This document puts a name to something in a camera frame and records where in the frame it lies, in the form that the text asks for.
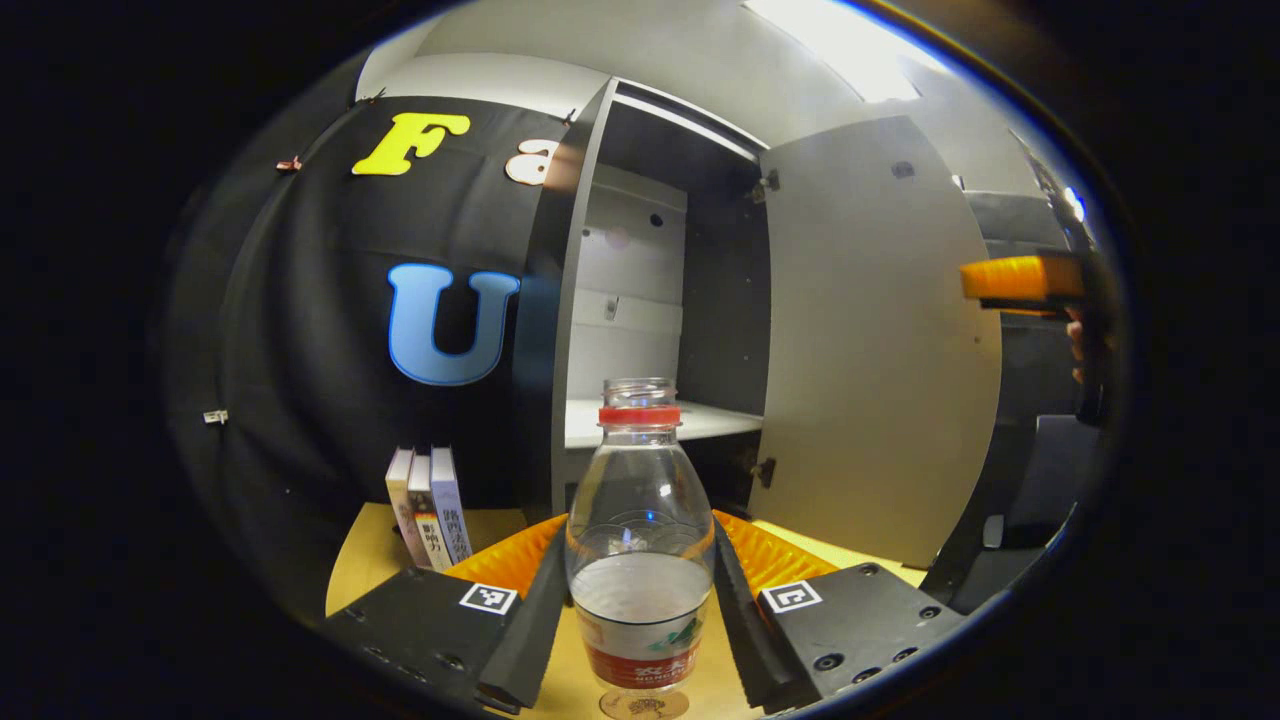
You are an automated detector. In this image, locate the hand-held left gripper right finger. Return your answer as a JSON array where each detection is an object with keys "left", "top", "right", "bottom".
[{"left": 711, "top": 509, "right": 971, "bottom": 716}]

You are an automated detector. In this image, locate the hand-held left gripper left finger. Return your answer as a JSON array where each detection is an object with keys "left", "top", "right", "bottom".
[{"left": 320, "top": 512, "right": 573, "bottom": 717}]

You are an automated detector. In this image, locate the beige cabinet door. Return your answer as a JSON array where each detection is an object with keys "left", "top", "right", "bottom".
[{"left": 745, "top": 114, "right": 1005, "bottom": 570}]

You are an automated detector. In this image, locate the clear plastic bottle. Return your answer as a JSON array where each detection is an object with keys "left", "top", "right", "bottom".
[{"left": 564, "top": 377, "right": 718, "bottom": 701}]

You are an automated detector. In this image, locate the grey cabinet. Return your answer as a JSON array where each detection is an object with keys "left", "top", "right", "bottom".
[{"left": 518, "top": 75, "right": 773, "bottom": 523}]

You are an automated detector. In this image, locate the white cabinet shelf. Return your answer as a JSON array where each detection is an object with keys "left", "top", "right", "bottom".
[{"left": 564, "top": 398, "right": 765, "bottom": 450}]

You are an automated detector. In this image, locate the lavender book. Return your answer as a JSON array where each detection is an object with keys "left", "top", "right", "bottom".
[{"left": 430, "top": 446, "right": 474, "bottom": 567}]

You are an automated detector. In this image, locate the white book with orange band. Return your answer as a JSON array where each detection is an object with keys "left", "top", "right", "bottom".
[{"left": 408, "top": 455, "right": 447, "bottom": 572}]

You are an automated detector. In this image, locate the long ceiling light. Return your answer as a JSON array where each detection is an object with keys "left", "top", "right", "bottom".
[{"left": 745, "top": 0, "right": 947, "bottom": 104}]

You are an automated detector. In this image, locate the black backdrop cloth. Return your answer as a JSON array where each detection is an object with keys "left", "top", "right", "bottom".
[{"left": 165, "top": 95, "right": 1116, "bottom": 621}]

